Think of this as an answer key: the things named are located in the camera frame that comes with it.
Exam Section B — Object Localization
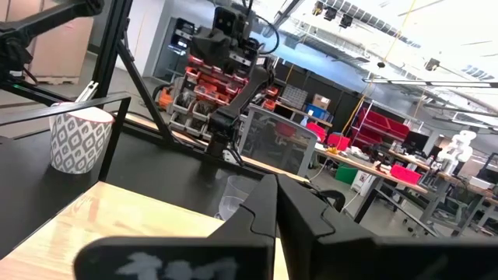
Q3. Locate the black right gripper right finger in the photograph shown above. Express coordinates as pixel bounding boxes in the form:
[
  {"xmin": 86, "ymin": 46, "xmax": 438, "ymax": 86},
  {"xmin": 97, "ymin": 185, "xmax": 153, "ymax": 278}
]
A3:
[{"xmin": 275, "ymin": 173, "xmax": 498, "ymax": 280}]

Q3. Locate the long wooden workbench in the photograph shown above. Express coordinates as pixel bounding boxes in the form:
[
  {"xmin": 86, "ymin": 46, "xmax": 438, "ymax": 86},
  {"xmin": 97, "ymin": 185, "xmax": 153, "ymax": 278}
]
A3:
[
  {"xmin": 384, "ymin": 149, "xmax": 498, "ymax": 238},
  {"xmin": 314, "ymin": 145, "xmax": 431, "ymax": 225}
]

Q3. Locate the shelf unit with red bins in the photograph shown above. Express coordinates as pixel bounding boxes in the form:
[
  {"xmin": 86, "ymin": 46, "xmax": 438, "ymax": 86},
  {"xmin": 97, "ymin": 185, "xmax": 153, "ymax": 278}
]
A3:
[{"xmin": 349, "ymin": 101, "xmax": 412, "ymax": 148}]

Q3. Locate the grey white patterned mug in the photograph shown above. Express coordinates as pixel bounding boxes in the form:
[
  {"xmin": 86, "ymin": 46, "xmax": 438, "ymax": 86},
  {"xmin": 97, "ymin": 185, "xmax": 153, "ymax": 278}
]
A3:
[{"xmin": 48, "ymin": 102, "xmax": 115, "ymax": 175}]

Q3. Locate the large cardboard box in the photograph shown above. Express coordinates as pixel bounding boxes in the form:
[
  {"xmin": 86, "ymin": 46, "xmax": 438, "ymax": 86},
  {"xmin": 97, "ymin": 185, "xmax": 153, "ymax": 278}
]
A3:
[{"xmin": 0, "ymin": 0, "xmax": 95, "ymax": 79}]

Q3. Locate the small cardboard box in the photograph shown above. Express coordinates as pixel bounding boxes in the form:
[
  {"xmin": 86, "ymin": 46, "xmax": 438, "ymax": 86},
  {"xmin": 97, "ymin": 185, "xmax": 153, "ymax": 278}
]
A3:
[{"xmin": 312, "ymin": 93, "xmax": 331, "ymax": 110}]

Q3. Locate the parts bin rack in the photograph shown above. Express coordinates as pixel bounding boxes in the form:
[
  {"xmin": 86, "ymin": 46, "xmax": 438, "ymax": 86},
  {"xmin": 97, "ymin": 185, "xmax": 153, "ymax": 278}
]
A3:
[{"xmin": 169, "ymin": 54, "xmax": 281, "ymax": 142}]

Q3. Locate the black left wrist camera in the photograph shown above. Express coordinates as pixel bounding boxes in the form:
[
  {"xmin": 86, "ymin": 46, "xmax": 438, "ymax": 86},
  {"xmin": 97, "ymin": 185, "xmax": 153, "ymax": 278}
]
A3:
[{"xmin": 212, "ymin": 6, "xmax": 251, "ymax": 38}]

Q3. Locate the green plastic bin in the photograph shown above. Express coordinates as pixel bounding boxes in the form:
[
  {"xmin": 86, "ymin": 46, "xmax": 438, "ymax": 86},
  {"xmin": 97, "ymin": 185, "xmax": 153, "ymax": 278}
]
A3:
[{"xmin": 334, "ymin": 163, "xmax": 359, "ymax": 186}]

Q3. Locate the wooden pallet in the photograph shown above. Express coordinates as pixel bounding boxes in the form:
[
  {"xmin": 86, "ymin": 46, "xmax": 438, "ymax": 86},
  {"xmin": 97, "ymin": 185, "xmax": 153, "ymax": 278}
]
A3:
[{"xmin": 33, "ymin": 75, "xmax": 81, "ymax": 86}]

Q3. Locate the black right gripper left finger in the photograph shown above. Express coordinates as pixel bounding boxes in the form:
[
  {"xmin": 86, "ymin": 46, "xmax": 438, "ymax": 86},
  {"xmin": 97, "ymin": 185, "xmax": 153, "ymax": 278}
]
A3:
[{"xmin": 72, "ymin": 173, "xmax": 279, "ymax": 280}]

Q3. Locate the glass door equipment cabinet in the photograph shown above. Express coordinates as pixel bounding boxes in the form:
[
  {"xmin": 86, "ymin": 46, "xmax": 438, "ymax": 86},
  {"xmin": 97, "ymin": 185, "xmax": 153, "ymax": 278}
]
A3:
[{"xmin": 153, "ymin": 17, "xmax": 196, "ymax": 83}]

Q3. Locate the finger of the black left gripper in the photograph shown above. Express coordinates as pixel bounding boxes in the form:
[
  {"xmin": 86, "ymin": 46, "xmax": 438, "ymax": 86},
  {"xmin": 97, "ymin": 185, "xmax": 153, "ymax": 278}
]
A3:
[
  {"xmin": 189, "ymin": 26, "xmax": 216, "ymax": 68},
  {"xmin": 212, "ymin": 27, "xmax": 233, "ymax": 68}
]

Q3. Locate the black monitor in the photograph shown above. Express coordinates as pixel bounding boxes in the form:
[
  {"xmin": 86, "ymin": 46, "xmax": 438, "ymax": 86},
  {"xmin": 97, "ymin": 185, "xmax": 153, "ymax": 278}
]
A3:
[{"xmin": 403, "ymin": 131, "xmax": 430, "ymax": 156}]

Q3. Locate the grey mesh office chair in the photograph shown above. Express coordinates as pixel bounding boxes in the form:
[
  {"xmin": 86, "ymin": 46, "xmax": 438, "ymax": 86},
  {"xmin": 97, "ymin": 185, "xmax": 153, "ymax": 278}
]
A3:
[{"xmin": 237, "ymin": 103, "xmax": 320, "ymax": 178}]

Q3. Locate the red plastic bin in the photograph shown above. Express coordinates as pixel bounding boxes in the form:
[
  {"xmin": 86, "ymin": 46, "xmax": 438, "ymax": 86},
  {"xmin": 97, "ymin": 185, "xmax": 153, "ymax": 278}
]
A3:
[
  {"xmin": 390, "ymin": 163, "xmax": 423, "ymax": 185},
  {"xmin": 306, "ymin": 122, "xmax": 328, "ymax": 143},
  {"xmin": 326, "ymin": 133, "xmax": 352, "ymax": 152}
]

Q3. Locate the orange equipment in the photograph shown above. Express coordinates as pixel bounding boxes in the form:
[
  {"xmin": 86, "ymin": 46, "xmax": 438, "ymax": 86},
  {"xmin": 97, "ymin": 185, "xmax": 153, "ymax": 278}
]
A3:
[{"xmin": 157, "ymin": 86, "xmax": 175, "ymax": 110}]

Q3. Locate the blue plastic bin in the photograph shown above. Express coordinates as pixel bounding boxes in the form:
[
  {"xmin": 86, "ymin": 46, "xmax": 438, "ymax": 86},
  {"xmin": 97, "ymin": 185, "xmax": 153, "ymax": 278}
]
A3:
[{"xmin": 304, "ymin": 103, "xmax": 332, "ymax": 120}]

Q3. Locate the yellow hanging cable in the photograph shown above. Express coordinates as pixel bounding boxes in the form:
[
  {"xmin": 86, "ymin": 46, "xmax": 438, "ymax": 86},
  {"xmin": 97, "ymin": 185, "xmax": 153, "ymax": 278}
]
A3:
[{"xmin": 338, "ymin": 0, "xmax": 417, "ymax": 153}]

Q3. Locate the small clear plastic cup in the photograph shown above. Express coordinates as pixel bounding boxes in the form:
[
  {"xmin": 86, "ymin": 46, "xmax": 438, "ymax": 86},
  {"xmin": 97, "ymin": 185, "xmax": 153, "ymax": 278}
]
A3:
[{"xmin": 214, "ymin": 174, "xmax": 261, "ymax": 222}]

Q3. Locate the grey small drawer cabinet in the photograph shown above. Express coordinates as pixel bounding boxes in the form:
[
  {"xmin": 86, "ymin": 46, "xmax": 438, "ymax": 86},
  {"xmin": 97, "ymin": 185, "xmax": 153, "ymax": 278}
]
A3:
[{"xmin": 279, "ymin": 83, "xmax": 309, "ymax": 110}]

